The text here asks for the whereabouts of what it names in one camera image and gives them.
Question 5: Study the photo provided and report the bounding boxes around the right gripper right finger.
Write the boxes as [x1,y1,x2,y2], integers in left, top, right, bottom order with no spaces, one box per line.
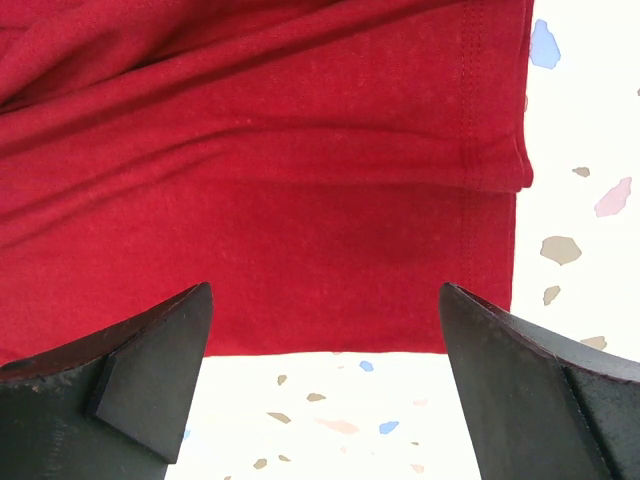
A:
[439,283,639,480]

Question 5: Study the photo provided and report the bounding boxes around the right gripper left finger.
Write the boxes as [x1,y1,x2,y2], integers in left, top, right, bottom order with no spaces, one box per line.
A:
[1,283,213,480]

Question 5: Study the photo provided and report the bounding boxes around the dark red t shirt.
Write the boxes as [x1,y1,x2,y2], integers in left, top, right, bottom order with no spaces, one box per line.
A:
[1,0,533,362]

